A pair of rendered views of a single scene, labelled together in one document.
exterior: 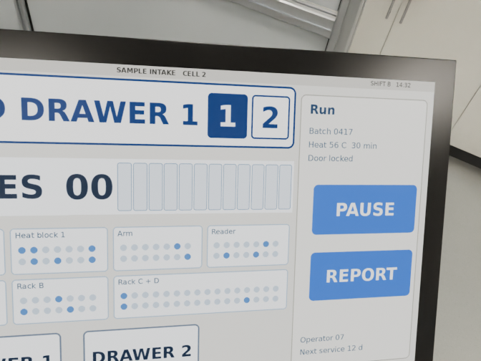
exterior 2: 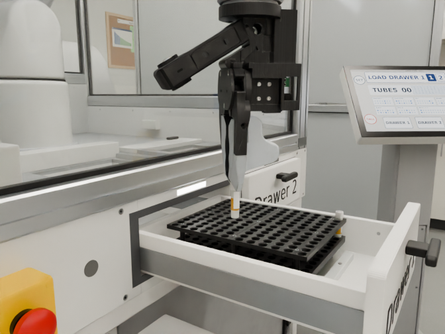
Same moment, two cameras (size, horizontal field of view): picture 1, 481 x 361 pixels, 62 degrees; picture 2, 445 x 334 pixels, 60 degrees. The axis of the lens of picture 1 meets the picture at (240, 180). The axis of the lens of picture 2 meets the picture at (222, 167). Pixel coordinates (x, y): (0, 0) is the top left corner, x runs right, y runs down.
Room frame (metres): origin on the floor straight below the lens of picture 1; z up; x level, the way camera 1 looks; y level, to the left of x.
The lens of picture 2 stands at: (-1.27, 0.47, 1.09)
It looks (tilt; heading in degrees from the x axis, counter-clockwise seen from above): 11 degrees down; 12
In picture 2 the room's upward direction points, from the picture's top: straight up
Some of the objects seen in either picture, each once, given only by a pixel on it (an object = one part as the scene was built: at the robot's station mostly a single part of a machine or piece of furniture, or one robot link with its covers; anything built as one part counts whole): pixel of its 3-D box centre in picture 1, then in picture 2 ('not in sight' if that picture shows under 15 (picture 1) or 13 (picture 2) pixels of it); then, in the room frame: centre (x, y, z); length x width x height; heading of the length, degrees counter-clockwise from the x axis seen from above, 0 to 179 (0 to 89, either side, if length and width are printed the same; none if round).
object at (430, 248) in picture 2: not in sight; (422, 249); (-0.78, 0.31, 0.91); 0.07 x 0.04 x 0.01; 159
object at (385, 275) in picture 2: not in sight; (396, 268); (-0.77, 0.34, 0.87); 0.29 x 0.02 x 0.11; 159
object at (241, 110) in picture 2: not in sight; (238, 116); (-0.84, 0.54, 1.07); 0.05 x 0.02 x 0.09; 24
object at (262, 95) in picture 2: not in sight; (255, 63); (-0.81, 0.52, 1.13); 0.09 x 0.08 x 0.12; 114
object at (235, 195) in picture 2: not in sight; (235, 199); (-0.81, 0.55, 0.97); 0.01 x 0.01 x 0.05
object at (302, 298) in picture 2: not in sight; (253, 242); (-0.70, 0.54, 0.86); 0.40 x 0.26 x 0.06; 69
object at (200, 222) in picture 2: not in sight; (258, 240); (-0.70, 0.53, 0.87); 0.22 x 0.18 x 0.06; 69
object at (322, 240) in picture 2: not in sight; (322, 236); (-0.74, 0.43, 0.90); 0.18 x 0.02 x 0.01; 159
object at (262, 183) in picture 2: not in sight; (274, 187); (-0.36, 0.53, 0.87); 0.29 x 0.02 x 0.11; 159
